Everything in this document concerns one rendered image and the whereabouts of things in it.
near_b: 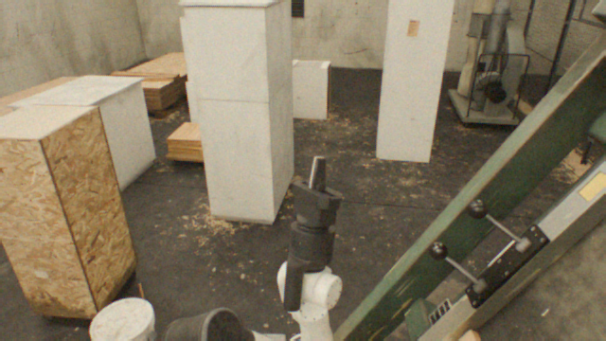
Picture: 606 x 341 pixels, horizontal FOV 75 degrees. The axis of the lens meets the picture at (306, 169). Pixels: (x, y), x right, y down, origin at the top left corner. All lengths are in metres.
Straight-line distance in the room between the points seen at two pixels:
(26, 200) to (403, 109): 3.39
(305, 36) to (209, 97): 5.90
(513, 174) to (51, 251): 2.27
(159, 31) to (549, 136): 9.29
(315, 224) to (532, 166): 0.54
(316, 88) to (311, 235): 4.89
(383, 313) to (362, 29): 7.71
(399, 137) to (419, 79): 0.67
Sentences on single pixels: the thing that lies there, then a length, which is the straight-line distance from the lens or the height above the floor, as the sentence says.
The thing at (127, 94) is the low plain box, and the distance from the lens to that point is 4.21.
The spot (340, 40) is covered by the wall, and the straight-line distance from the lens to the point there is 8.68.
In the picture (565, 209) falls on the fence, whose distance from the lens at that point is 0.85.
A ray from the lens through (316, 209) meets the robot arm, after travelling 0.73.
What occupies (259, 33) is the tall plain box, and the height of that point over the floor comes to 1.56.
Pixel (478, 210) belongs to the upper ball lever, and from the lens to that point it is 0.82.
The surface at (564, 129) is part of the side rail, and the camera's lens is 1.03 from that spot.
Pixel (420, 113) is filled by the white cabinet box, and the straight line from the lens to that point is 4.40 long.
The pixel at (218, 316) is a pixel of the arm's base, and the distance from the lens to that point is 0.82.
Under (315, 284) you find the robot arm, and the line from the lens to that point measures 0.79.
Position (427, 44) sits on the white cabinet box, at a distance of 4.22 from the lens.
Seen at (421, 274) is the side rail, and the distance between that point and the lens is 1.14.
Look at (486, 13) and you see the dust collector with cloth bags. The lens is 6.29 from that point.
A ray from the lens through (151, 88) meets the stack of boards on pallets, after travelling 5.97.
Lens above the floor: 1.97
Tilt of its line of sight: 27 degrees down
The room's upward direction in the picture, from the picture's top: straight up
